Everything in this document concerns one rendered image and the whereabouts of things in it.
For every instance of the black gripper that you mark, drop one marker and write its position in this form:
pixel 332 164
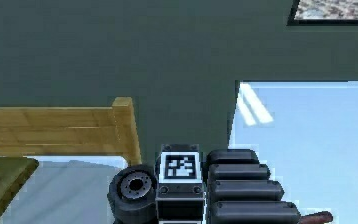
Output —
pixel 133 190

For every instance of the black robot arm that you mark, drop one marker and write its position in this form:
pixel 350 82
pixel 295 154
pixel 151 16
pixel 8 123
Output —
pixel 243 190

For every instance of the wooden bed with green cover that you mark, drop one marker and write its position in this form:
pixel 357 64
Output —
pixel 53 131

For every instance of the dark red rod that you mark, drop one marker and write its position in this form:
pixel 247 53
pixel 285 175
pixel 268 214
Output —
pixel 315 218

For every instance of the black framed wall picture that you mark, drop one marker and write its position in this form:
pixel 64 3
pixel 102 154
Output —
pixel 333 10

